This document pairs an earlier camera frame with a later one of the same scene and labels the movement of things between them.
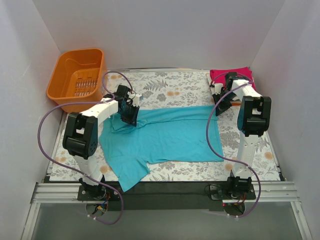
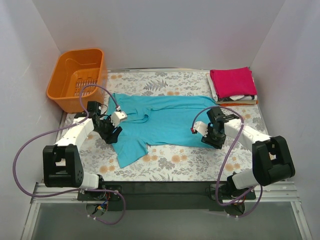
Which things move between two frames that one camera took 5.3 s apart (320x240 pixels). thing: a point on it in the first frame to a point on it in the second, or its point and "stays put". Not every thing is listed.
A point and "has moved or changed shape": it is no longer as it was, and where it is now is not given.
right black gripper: (222, 106) to (213, 140)
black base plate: (166, 195) stays put
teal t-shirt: (160, 135) has moved or changed shape
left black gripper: (131, 114) to (110, 132)
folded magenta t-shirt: (218, 76) stays put
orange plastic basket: (78, 77) stays put
